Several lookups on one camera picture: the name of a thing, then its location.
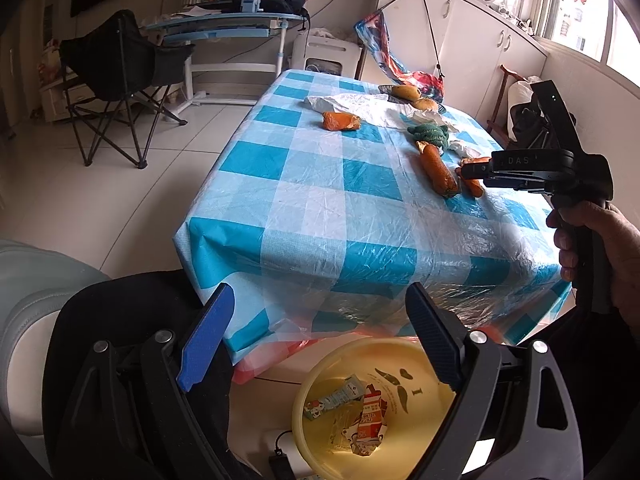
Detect person's right hand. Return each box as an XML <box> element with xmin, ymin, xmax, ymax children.
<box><xmin>546</xmin><ymin>202</ymin><xmax>640</xmax><ymax>333</ymax></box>

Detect wooden chair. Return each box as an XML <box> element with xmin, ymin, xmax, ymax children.
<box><xmin>487</xmin><ymin>64</ymin><xmax>526</xmax><ymax>136</ymax></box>

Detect white sack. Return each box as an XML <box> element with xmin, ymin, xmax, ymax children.
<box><xmin>507</xmin><ymin>80</ymin><xmax>538</xmax><ymax>126</ymax></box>

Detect blue study desk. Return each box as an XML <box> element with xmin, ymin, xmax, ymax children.
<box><xmin>142</xmin><ymin>10</ymin><xmax>306</xmax><ymax>108</ymax></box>

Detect colourful printed bag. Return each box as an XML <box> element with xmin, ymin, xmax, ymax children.
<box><xmin>354</xmin><ymin>0</ymin><xmax>447</xmax><ymax>103</ymax></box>

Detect black folding chair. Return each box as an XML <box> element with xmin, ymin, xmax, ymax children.
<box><xmin>59</xmin><ymin>9</ymin><xmax>196</xmax><ymax>168</ymax></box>

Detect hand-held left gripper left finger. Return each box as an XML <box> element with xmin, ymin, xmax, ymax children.
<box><xmin>42</xmin><ymin>282</ymin><xmax>236</xmax><ymax>480</ymax></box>

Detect red white carton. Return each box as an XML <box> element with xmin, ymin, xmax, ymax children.
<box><xmin>352</xmin><ymin>384</ymin><xmax>388</xmax><ymax>456</ymax></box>

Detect pink white gift bag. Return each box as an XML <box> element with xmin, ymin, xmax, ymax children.
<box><xmin>39</xmin><ymin>37</ymin><xmax>66</xmax><ymax>86</ymax></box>

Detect red plastic bag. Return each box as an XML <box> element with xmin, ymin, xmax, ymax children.
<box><xmin>235</xmin><ymin>332</ymin><xmax>421</xmax><ymax>386</ymax></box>

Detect blue checkered tablecloth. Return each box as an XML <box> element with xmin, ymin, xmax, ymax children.
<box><xmin>172</xmin><ymin>69</ymin><xmax>573</xmax><ymax>361</ymax></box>

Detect white cabinet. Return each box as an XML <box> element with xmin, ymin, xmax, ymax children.
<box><xmin>357</xmin><ymin>0</ymin><xmax>551</xmax><ymax>136</ymax></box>

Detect white plastic storage stool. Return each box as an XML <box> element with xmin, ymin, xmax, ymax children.
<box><xmin>292</xmin><ymin>30</ymin><xmax>363</xmax><ymax>81</ymax></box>

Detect person's right leg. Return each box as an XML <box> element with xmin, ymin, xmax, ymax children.
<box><xmin>545</xmin><ymin>305</ymin><xmax>640</xmax><ymax>480</ymax></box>

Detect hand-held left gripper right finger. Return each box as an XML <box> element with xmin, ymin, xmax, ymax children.
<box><xmin>405</xmin><ymin>282</ymin><xmax>586</xmax><ymax>480</ymax></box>

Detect yellow plastic basin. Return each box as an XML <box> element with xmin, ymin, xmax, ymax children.
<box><xmin>291</xmin><ymin>336</ymin><xmax>481</xmax><ymax>480</ymax></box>

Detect white plastic bag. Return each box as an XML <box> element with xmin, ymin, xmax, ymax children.
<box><xmin>303</xmin><ymin>92</ymin><xmax>401</xmax><ymax>128</ymax></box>

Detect white television stand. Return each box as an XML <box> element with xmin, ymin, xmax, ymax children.
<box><xmin>39</xmin><ymin>77</ymin><xmax>96</xmax><ymax>123</ymax></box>

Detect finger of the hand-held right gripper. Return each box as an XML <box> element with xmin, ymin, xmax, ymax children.
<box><xmin>457</xmin><ymin>159</ymin><xmax>496</xmax><ymax>183</ymax></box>

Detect black power adapter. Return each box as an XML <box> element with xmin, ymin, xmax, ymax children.
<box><xmin>268</xmin><ymin>430</ymin><xmax>293</xmax><ymax>480</ymax></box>

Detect green broccoli toy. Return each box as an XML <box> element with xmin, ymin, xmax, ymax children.
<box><xmin>406</xmin><ymin>122</ymin><xmax>451</xmax><ymax>150</ymax></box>

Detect small grey shoes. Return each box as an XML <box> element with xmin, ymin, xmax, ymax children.
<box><xmin>492</xmin><ymin>2</ymin><xmax>538</xmax><ymax>36</ymax></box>

